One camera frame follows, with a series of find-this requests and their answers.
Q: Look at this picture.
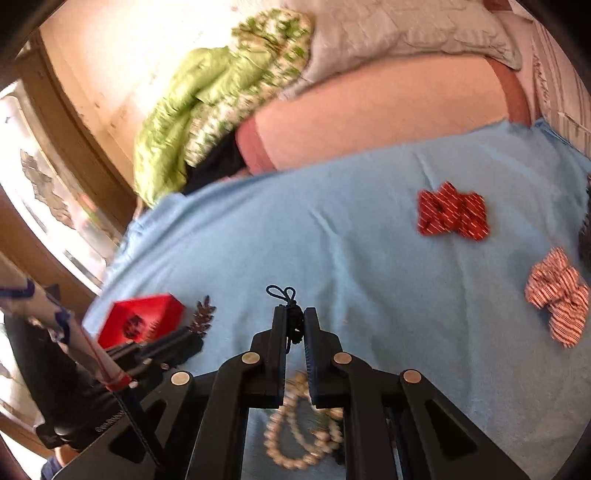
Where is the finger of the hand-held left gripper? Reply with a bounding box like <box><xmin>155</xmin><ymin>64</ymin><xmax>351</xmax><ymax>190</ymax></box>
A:
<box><xmin>106</xmin><ymin>326</ymin><xmax>195</xmax><ymax>359</ymax></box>
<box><xmin>137</xmin><ymin>338</ymin><xmax>205</xmax><ymax>376</ymax></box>

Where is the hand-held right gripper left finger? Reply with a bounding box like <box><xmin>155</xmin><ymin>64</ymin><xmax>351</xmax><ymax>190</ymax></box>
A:
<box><xmin>53</xmin><ymin>306</ymin><xmax>288</xmax><ymax>480</ymax></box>

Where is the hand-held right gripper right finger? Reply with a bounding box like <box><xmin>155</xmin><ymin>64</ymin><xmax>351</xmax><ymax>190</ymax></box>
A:
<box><xmin>302</xmin><ymin>307</ymin><xmax>532</xmax><ymax>480</ymax></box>

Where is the red jewelry box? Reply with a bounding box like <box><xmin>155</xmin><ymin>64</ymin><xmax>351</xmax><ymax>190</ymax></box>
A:
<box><xmin>98</xmin><ymin>293</ymin><xmax>185</xmax><ymax>350</ymax></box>

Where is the dark leaf-shaped hair clip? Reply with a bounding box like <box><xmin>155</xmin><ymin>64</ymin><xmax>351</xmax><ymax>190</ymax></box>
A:
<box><xmin>188</xmin><ymin>295</ymin><xmax>219</xmax><ymax>336</ymax></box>

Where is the cream bead necklace blue cord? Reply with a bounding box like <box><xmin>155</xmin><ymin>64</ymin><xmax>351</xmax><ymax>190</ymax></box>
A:
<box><xmin>262</xmin><ymin>284</ymin><xmax>345</xmax><ymax>470</ymax></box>

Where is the person's left forearm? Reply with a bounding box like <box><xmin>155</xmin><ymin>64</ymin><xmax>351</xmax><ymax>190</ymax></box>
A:
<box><xmin>41</xmin><ymin>444</ymin><xmax>80</xmax><ymax>480</ymax></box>

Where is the light blue blanket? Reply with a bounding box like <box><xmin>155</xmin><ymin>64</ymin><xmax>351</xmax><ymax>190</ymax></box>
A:
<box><xmin>83</xmin><ymin>117</ymin><xmax>591</xmax><ymax>480</ymax></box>

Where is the black cloth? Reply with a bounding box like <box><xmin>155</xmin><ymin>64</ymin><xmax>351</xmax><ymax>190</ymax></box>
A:
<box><xmin>181</xmin><ymin>134</ymin><xmax>254</xmax><ymax>195</ymax></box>

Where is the glass door pane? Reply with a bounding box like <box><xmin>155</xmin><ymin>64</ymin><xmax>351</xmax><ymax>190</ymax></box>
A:
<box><xmin>0</xmin><ymin>78</ymin><xmax>126</xmax><ymax>296</ymax></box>

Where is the red striped fabric bow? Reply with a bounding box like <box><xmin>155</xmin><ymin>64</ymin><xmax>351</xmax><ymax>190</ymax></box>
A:
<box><xmin>417</xmin><ymin>181</ymin><xmax>490</xmax><ymax>241</ymax></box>

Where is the pink bed sheet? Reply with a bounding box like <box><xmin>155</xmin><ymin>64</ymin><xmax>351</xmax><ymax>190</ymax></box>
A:
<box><xmin>235</xmin><ymin>60</ymin><xmax>532</xmax><ymax>177</ymax></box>

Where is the green floral quilt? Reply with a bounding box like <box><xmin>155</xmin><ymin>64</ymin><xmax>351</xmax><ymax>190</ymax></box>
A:
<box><xmin>134</xmin><ymin>9</ymin><xmax>315</xmax><ymax>208</ymax></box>

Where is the pink white striped fabric bow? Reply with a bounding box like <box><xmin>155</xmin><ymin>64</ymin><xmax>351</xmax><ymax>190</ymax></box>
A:
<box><xmin>524</xmin><ymin>247</ymin><xmax>591</xmax><ymax>349</ymax></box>

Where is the grey pillow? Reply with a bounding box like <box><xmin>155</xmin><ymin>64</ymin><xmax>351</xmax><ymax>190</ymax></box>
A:
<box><xmin>277</xmin><ymin>0</ymin><xmax>523</xmax><ymax>100</ymax></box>

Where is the white striped cloth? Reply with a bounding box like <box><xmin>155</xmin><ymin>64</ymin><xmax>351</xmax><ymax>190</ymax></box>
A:
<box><xmin>531</xmin><ymin>18</ymin><xmax>591</xmax><ymax>155</ymax></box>

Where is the white wrapped cable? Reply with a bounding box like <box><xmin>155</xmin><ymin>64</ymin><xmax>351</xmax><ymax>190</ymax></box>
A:
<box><xmin>0</xmin><ymin>256</ymin><xmax>168</xmax><ymax>468</ymax></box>

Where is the wooden door frame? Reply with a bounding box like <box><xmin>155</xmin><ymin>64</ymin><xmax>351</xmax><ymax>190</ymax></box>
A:
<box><xmin>14</xmin><ymin>28</ymin><xmax>139</xmax><ymax>217</ymax></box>

